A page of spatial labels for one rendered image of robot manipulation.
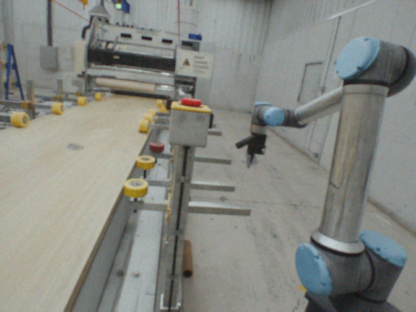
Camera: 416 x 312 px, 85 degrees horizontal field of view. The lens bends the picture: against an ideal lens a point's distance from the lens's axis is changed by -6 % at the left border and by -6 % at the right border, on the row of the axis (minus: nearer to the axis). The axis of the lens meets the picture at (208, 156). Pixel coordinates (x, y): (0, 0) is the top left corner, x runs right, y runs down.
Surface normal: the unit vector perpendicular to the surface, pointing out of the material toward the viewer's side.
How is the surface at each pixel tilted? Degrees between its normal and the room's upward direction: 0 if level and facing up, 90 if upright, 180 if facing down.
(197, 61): 90
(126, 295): 0
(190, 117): 90
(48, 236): 0
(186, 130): 90
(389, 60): 81
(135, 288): 0
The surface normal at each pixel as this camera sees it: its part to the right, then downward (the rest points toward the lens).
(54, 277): 0.14, -0.94
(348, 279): 0.20, 0.16
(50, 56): 0.06, 0.32
